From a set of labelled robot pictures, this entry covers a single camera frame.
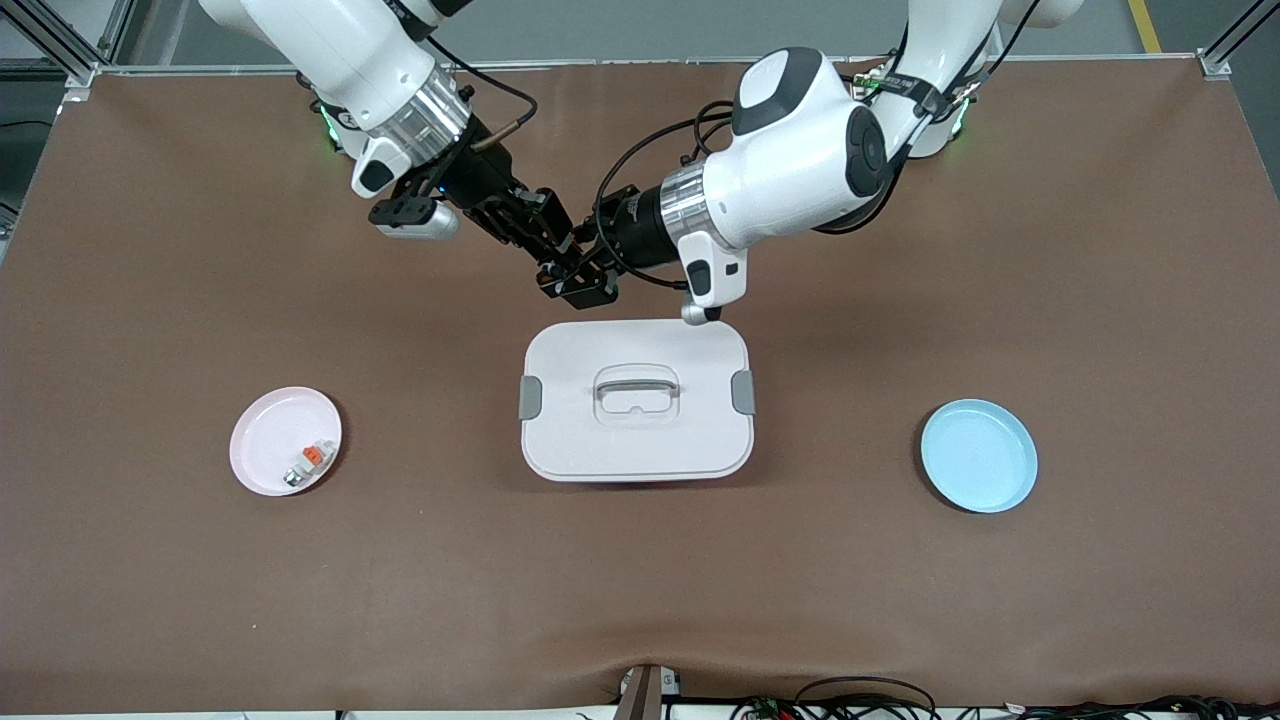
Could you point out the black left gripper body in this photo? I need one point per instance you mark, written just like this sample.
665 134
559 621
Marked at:
634 232

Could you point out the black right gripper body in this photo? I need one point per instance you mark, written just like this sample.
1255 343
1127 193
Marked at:
478 180

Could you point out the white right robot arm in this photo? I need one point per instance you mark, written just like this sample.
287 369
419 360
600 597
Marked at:
330 50

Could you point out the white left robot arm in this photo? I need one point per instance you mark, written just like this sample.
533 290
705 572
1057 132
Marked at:
800 150

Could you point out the grey box latch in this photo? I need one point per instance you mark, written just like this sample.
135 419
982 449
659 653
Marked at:
743 392
530 398

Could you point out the white lidded storage box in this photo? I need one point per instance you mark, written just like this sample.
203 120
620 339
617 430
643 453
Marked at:
640 450

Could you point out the brown table cloth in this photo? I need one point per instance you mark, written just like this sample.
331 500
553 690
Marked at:
640 560

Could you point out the pink round plate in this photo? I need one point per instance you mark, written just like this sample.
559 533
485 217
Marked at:
265 440

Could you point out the light blue round plate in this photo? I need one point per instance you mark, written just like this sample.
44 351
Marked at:
980 455

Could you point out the yellow floor tape line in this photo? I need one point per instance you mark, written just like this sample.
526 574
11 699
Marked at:
1147 25

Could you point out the white orange switch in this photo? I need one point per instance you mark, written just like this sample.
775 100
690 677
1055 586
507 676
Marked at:
312 457

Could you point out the brown post with bracket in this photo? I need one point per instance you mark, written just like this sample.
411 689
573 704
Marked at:
645 695

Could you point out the aluminium frame profile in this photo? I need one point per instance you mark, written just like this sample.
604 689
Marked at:
1215 65
72 55

